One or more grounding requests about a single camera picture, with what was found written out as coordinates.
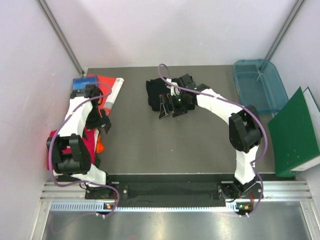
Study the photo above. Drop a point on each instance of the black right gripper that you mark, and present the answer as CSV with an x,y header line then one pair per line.
x,y
180,111

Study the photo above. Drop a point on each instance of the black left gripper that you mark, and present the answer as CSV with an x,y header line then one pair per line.
x,y
103,122

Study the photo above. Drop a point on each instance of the red t-shirt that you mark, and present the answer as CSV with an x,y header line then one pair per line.
x,y
90,142

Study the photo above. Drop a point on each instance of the black t-shirt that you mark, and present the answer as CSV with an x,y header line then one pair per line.
x,y
156,87

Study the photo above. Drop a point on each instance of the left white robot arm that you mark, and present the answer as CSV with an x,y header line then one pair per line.
x,y
73,146

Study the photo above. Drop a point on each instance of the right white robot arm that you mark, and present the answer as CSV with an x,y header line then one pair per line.
x,y
244,127

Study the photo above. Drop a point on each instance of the orange folded t-shirt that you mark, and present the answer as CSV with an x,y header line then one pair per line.
x,y
99,145

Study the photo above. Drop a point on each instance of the blue orange book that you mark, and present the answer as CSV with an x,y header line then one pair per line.
x,y
80,83

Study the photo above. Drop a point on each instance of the dark green folded t-shirt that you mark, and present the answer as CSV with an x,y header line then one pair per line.
x,y
97,161

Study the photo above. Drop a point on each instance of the teal plastic bin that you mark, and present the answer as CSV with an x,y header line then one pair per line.
x,y
258,83

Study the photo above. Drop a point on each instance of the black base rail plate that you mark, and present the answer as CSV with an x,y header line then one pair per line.
x,y
179,190

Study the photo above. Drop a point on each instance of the green ring binder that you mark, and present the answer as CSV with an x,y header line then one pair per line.
x,y
295,135

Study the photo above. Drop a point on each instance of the left aluminium corner post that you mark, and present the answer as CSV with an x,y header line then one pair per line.
x,y
45,8

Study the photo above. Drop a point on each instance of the aluminium corner post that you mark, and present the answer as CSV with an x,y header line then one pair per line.
x,y
298,5
45,8

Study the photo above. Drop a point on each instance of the aluminium frame rail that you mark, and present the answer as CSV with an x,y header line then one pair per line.
x,y
269,191

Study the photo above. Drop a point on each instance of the right aluminium corner post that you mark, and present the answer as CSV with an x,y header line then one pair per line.
x,y
298,5

